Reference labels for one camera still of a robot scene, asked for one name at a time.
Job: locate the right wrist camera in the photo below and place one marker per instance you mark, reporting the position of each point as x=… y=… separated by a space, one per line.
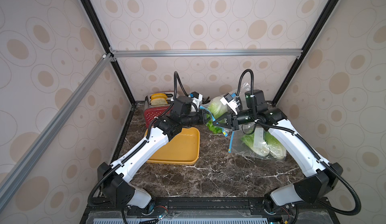
x=233 y=101

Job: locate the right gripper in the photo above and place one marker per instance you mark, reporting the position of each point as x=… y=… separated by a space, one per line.
x=234 y=121

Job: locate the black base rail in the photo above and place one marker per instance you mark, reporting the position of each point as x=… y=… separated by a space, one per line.
x=219 y=210

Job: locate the horizontal aluminium rail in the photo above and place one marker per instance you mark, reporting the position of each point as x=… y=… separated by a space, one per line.
x=207 y=53

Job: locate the chinese cabbage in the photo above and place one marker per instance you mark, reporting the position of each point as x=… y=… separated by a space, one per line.
x=217 y=109
x=276 y=149
x=258 y=146

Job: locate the white bread slice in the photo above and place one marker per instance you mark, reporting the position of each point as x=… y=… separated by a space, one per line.
x=158 y=101

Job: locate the yellow bread slice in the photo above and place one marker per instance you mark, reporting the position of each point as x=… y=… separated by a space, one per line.
x=158 y=95

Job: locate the red silver toaster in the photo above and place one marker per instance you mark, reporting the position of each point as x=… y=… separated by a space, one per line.
x=150 y=112

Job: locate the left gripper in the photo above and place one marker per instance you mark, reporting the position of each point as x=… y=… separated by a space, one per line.
x=201 y=119

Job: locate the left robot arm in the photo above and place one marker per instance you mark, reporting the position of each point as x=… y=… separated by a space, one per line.
x=114 y=180

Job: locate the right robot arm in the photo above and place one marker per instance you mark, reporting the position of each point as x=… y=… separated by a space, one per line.
x=320 y=176

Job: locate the yellow tray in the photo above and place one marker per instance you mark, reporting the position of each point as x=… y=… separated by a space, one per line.
x=183 y=149

